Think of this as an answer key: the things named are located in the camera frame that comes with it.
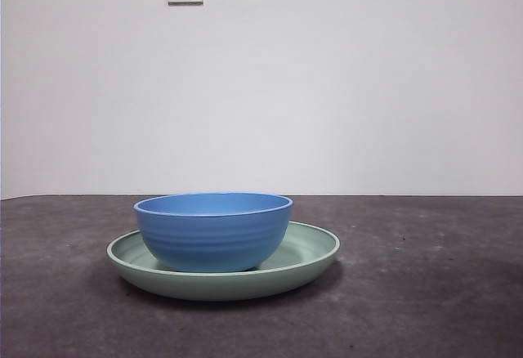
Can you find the blue ribbed bowl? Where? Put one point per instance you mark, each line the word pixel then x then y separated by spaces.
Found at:
pixel 212 235

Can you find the green round plate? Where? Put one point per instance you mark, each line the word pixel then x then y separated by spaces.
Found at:
pixel 224 286

